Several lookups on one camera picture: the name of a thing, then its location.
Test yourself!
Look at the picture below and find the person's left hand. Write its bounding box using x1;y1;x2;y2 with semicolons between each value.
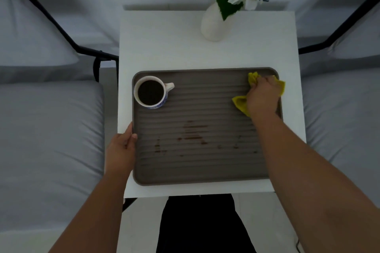
104;121;139;173

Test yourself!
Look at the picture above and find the person's right hand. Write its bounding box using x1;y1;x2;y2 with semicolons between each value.
245;75;283;119

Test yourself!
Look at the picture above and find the yellow cloth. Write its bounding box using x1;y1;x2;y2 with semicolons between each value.
231;71;286;118

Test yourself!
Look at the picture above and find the white blue patterned cup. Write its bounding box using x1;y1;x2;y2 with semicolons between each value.
133;75;175;110

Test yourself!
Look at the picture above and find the grey ribbed tray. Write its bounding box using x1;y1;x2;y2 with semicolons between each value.
131;67;283;187

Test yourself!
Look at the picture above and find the person's right forearm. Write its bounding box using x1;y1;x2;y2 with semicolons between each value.
251;109;380;253

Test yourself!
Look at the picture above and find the person's left forearm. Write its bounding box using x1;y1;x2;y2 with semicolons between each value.
49;168;133;253

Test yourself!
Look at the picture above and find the grey seat cushion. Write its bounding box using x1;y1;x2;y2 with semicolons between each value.
0;80;105;232
300;67;380;206

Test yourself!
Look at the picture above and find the left grey cushioned chair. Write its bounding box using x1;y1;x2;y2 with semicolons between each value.
0;0;138;212

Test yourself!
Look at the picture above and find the grey back cushion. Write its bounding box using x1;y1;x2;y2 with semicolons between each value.
296;0;380;77
0;0;95;84

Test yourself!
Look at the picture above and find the white table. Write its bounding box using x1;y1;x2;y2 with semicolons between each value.
117;10;307;199

